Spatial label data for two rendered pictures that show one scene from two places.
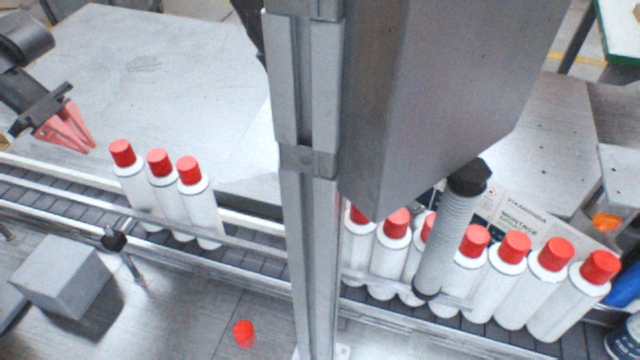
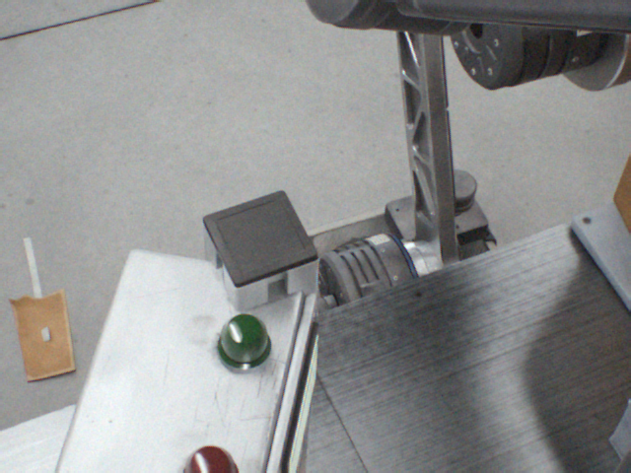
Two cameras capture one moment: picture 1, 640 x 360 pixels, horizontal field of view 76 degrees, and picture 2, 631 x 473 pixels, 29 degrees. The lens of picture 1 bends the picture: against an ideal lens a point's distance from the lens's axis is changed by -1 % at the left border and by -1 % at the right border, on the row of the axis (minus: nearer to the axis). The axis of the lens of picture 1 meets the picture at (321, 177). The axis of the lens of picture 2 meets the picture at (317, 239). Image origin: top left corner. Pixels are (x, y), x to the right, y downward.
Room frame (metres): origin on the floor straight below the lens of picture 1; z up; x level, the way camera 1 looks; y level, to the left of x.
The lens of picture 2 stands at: (0.49, -0.22, 1.98)
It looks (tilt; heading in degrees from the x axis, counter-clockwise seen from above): 54 degrees down; 135
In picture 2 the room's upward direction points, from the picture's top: 3 degrees clockwise
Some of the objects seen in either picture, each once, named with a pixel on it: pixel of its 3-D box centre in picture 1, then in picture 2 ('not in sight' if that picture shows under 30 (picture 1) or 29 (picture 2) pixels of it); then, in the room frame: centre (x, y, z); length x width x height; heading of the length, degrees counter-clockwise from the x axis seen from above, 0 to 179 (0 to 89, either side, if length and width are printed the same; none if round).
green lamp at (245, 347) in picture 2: not in sight; (244, 338); (0.26, -0.03, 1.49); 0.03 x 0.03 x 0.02
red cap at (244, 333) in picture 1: (244, 333); not in sight; (0.27, 0.13, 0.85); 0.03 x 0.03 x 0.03
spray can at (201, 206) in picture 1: (200, 205); not in sight; (0.44, 0.20, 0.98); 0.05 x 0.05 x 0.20
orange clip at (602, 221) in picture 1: (606, 223); not in sight; (0.33, -0.38, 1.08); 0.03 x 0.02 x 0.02; 73
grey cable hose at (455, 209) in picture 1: (443, 240); not in sight; (0.23, -0.12, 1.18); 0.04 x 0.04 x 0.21
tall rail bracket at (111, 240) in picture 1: (129, 244); not in sight; (0.40, 0.34, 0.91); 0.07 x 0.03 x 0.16; 163
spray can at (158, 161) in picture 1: (173, 197); not in sight; (0.45, 0.25, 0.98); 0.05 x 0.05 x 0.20
